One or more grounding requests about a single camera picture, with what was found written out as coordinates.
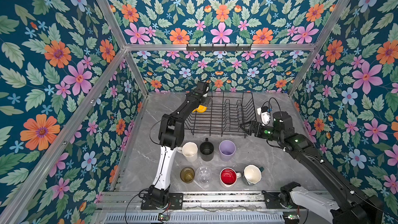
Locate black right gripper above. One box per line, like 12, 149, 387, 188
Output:
239, 121, 284, 144

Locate cream ceramic mug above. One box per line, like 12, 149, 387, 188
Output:
177, 142, 198, 162

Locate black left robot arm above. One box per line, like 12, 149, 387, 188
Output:
144, 81, 210, 209

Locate yellow plastic cup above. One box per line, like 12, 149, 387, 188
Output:
192, 105, 207, 113

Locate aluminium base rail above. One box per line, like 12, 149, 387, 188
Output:
91, 191, 327, 224

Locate lilac plastic cup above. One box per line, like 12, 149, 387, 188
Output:
219, 140, 236, 162

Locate small green circuit board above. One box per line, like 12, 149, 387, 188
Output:
158, 213, 170, 223

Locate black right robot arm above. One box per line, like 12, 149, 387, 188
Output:
239, 112, 384, 224

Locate black wall hook rail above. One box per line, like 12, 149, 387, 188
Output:
186, 44, 252, 52

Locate olive green glass cup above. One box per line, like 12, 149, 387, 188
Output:
180, 167, 195, 184

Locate black wire dish rack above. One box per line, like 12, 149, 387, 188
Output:
185, 92, 257, 137

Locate black mug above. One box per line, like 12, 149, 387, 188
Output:
199, 138, 215, 162

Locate red and white mug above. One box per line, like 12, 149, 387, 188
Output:
219, 168, 241, 188

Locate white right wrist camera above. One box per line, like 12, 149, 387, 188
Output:
257, 106, 271, 125

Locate clear glass cup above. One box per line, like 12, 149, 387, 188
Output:
195, 166, 211, 184

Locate cream and green mug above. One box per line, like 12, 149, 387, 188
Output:
243, 165, 264, 186

